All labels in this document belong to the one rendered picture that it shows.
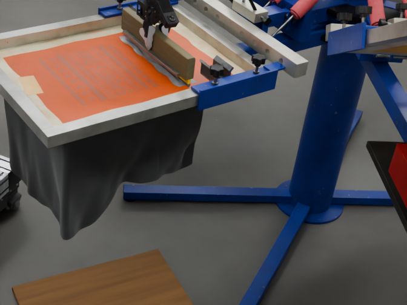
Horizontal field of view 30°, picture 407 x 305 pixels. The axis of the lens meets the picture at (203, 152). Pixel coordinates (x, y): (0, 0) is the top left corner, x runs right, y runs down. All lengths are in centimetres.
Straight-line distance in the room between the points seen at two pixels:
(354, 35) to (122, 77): 72
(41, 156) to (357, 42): 99
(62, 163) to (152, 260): 97
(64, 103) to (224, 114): 191
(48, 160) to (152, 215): 107
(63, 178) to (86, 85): 29
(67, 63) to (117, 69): 16
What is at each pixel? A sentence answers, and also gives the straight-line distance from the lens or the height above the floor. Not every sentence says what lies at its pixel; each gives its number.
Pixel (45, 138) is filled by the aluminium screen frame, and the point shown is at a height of 98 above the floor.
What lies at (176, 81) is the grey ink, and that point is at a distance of 235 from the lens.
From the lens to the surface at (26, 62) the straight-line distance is 242.
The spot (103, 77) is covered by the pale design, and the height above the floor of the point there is 95.
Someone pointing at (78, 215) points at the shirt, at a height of 60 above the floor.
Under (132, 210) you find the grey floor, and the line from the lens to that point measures 332.
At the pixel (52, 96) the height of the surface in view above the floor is 95.
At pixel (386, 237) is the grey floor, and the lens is 346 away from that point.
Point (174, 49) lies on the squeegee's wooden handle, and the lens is 234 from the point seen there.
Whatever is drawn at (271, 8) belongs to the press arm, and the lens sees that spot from 272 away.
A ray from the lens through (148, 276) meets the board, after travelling 301.
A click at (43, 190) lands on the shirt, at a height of 60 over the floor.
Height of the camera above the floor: 214
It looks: 35 degrees down
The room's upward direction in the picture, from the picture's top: 8 degrees clockwise
